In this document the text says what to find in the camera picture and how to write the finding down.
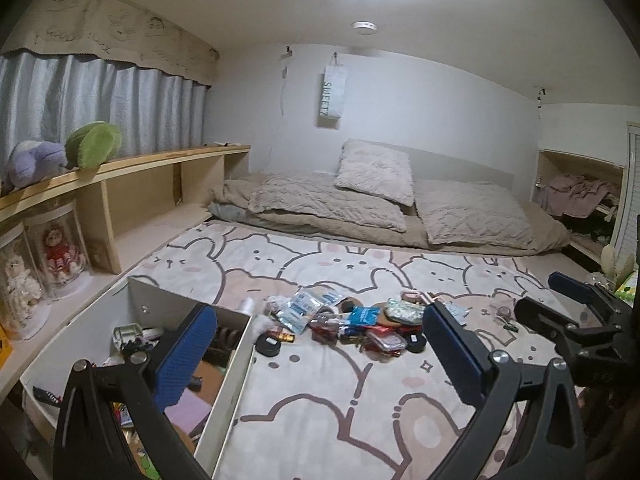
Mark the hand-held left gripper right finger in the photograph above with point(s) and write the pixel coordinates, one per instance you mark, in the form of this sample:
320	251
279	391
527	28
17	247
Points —
457	355

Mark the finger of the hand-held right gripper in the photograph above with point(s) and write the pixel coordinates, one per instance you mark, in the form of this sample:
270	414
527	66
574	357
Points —
572	285
545	317

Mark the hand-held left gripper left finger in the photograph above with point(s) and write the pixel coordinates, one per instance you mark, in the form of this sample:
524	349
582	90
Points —
185	355

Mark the black round tin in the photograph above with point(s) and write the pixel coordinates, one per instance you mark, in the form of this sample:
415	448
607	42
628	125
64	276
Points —
416	342
268	346

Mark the white storage box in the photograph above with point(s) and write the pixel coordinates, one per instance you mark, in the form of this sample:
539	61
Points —
165	300

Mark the small tape roll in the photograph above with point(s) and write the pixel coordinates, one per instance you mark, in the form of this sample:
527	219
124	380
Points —
505	310

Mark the beige fluffy plush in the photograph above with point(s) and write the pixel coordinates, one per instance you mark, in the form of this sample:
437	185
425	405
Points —
616	262

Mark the purple pad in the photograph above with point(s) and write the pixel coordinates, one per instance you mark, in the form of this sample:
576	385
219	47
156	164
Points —
187	412

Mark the green box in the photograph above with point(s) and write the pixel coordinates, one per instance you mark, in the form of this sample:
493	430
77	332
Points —
631	287

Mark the patterned fabric pouch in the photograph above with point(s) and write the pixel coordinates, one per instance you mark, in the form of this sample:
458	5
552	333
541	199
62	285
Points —
405	310

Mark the clear plastic case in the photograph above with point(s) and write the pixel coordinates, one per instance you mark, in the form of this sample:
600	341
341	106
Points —
386	342

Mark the white plastic tube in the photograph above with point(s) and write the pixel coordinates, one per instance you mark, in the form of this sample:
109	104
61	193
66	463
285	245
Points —
247	307

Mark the round cork coaster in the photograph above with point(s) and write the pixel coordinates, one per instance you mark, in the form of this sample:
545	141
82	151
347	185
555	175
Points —
385	324

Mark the white crumpled tissue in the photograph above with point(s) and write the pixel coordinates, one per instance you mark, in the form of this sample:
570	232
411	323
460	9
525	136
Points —
261	325

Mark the red packet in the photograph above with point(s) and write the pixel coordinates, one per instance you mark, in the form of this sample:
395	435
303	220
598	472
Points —
377	331

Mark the pink clothes pile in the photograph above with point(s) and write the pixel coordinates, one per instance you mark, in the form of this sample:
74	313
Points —
580	195

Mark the blue foil packet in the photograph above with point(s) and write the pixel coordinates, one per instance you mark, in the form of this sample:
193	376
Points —
365	316

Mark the black yellow bar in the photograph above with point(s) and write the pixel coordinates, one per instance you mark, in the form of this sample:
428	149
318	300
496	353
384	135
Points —
283	336

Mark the crumpled grey wad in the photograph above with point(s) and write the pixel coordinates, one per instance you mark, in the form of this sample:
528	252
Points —
275	303

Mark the quilted beige pillow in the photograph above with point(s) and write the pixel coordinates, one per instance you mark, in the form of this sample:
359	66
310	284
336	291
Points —
475	215
325	202

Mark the rabbit printed blanket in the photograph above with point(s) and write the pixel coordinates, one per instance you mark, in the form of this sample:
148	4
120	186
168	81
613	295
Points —
350	410

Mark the large white blue packet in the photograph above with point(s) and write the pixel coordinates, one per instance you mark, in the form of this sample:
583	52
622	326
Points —
300	310

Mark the clear bag brown contents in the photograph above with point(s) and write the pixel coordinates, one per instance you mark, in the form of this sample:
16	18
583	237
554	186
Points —
325	325

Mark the beige duvet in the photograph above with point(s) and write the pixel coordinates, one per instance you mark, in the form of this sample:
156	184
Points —
350	237

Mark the red doll in clear case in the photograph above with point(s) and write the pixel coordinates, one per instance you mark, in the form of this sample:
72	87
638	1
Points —
60	255

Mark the beige headboard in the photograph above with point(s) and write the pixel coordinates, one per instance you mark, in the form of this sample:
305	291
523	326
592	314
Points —
460	165

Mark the wooden shelf unit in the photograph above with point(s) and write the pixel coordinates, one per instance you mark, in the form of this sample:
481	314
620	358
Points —
140	195

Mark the white doll in clear case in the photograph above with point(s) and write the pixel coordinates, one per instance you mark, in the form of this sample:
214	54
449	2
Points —
20	280

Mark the fluffy beige pillow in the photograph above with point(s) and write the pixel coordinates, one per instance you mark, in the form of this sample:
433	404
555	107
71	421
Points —
375	172

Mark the green plush toy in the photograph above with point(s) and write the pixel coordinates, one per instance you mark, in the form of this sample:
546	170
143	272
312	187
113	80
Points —
95	145

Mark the purple plush toy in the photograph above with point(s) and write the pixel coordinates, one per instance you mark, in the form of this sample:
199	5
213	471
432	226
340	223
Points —
35	162

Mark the grey curtain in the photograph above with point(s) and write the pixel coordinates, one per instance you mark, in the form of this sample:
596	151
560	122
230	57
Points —
100	110

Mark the white hanging paper bag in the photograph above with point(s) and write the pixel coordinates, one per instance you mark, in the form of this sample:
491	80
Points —
331	92

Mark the beige printed curtain valance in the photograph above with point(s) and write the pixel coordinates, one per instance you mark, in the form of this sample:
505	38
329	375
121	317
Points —
110	30

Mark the wall niche cabinet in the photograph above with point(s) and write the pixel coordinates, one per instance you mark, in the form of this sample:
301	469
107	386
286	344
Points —
545	170

